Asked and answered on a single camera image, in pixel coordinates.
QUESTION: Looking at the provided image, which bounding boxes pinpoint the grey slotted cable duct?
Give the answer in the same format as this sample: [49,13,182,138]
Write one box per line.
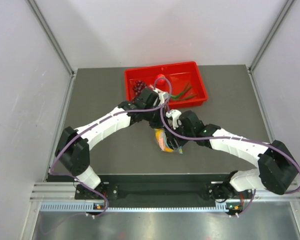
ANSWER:
[39,202,242,213]

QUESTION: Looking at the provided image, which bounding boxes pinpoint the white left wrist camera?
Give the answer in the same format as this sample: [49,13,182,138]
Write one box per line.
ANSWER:
[158,91,170,105]

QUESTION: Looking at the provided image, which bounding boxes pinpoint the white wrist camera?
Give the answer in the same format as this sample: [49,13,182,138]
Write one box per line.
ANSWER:
[158,91,170,105]
[165,109,182,130]

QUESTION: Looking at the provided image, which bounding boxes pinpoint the right aluminium frame post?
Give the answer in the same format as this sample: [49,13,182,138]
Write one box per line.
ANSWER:
[247,0,296,75]

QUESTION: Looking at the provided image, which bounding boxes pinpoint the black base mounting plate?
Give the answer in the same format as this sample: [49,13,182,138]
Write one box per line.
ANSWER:
[74,180,241,201]

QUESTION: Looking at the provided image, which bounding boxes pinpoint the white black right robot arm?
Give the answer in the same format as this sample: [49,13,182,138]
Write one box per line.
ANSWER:
[161,110,299,198]

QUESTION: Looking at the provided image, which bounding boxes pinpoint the left aluminium frame post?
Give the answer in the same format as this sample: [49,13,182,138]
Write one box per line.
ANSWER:
[25,0,75,77]

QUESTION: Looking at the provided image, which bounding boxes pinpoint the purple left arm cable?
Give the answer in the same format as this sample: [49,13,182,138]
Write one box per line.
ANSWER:
[49,76,172,218]

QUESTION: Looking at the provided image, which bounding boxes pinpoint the red fake strawberry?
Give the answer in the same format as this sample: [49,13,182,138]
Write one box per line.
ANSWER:
[155,74,166,86]

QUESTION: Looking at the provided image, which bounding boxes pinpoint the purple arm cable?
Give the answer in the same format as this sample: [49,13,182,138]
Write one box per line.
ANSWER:
[159,102,300,218]
[49,76,172,218]

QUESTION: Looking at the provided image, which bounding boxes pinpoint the aluminium frame post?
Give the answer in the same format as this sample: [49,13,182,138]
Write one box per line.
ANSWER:
[25,0,75,77]
[247,0,296,75]

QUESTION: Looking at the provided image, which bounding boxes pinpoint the clear zip top bag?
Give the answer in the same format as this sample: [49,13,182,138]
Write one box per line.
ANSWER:
[154,128,183,154]

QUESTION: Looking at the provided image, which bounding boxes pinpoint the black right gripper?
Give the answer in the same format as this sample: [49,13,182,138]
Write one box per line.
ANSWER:
[164,120,195,151]

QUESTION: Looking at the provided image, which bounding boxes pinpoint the green fake scallion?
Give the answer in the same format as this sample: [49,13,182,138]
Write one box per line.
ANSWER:
[170,82,197,102]

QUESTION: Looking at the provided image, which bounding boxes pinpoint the red plastic tray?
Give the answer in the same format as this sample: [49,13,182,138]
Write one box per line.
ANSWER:
[124,61,208,109]

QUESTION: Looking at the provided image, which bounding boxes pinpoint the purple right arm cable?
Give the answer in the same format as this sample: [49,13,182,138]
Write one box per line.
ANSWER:
[159,102,300,218]

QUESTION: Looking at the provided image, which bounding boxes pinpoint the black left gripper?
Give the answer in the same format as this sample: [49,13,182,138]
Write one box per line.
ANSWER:
[144,104,170,131]

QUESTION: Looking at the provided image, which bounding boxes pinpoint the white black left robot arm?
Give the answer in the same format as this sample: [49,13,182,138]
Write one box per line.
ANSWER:
[55,87,169,199]

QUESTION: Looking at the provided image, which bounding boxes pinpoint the dark red fake grapes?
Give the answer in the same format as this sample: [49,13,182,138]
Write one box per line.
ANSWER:
[132,80,148,96]

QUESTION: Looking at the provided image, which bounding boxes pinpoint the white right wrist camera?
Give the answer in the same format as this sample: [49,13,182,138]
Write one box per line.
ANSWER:
[165,109,182,130]

